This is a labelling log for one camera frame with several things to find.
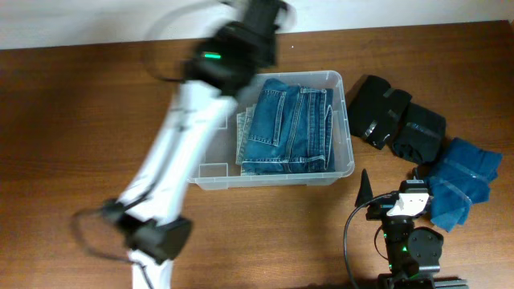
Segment blue towel with tape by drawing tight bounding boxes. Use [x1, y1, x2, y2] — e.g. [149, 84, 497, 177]
[426, 138, 503, 232]

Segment dark blue jeans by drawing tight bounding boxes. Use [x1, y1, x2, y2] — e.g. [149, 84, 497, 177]
[241, 79, 335, 174]

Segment light blue jeans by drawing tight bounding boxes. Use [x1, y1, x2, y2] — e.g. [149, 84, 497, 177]
[235, 104, 256, 176]

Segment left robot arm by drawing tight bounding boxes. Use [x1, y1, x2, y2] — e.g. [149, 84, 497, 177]
[100, 0, 289, 288]

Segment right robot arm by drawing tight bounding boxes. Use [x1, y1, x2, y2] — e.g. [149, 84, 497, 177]
[354, 170, 468, 289]

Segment clear plastic storage container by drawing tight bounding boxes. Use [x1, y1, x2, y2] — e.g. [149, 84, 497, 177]
[188, 71, 355, 190]

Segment dark green folded garment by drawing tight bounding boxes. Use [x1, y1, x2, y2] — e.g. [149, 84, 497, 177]
[392, 103, 447, 165]

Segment black folded garment with tape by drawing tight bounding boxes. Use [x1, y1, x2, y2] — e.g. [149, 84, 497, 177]
[347, 75, 412, 150]

